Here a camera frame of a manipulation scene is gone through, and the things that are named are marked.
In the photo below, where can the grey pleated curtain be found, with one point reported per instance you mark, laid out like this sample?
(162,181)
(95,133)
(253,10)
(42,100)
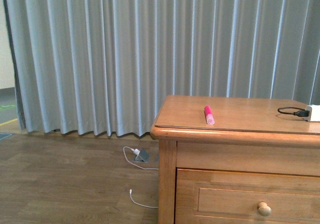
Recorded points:
(106,66)

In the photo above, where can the dark floor mat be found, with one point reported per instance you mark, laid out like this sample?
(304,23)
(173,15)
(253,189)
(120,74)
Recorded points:
(5,135)

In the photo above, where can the wooden dresser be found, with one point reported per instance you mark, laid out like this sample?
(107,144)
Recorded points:
(249,135)

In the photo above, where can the pink marker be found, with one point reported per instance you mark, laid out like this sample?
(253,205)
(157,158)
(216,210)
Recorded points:
(209,115)

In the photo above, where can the round wooden drawer knob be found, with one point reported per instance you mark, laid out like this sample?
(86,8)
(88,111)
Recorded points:
(264,209)

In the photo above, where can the open metal floor socket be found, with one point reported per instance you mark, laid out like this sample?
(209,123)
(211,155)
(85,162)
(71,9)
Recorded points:
(143,156)

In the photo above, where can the white power strip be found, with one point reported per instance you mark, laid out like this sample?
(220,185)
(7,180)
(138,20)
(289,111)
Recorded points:
(313,113)

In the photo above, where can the white charger plug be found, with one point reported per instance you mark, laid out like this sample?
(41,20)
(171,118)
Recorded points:
(136,151)

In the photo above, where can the wooden drawer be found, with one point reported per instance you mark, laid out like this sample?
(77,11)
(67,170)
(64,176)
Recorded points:
(220,197)

